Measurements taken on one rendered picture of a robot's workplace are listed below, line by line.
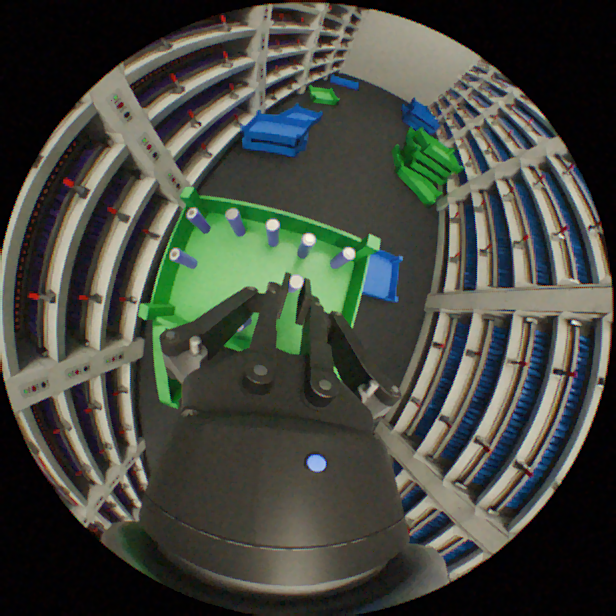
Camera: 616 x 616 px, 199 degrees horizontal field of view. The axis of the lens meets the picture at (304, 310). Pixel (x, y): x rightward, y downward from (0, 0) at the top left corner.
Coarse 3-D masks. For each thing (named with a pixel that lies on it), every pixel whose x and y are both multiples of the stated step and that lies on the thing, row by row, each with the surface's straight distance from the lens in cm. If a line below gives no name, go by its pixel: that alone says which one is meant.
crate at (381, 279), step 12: (384, 252) 80; (372, 264) 81; (384, 264) 85; (396, 264) 85; (372, 276) 80; (384, 276) 83; (396, 276) 82; (372, 288) 79; (384, 288) 83; (384, 300) 81; (396, 300) 77
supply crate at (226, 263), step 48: (192, 192) 30; (192, 240) 34; (240, 240) 31; (288, 240) 30; (336, 240) 29; (192, 288) 32; (240, 288) 29; (336, 288) 30; (240, 336) 29; (288, 336) 28
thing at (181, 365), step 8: (192, 344) 9; (200, 344) 9; (184, 352) 9; (192, 352) 9; (200, 352) 9; (168, 360) 9; (176, 360) 9; (184, 360) 9; (192, 360) 9; (200, 360) 9; (168, 368) 10; (176, 368) 9; (184, 368) 9; (192, 368) 9; (176, 376) 9; (184, 376) 8
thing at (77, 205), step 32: (64, 160) 73; (96, 160) 67; (64, 192) 67; (96, 192) 60; (32, 224) 72; (64, 224) 62; (32, 256) 72; (64, 256) 60; (32, 288) 71; (64, 288) 62; (32, 320) 73; (64, 320) 66; (32, 352) 74; (64, 352) 70
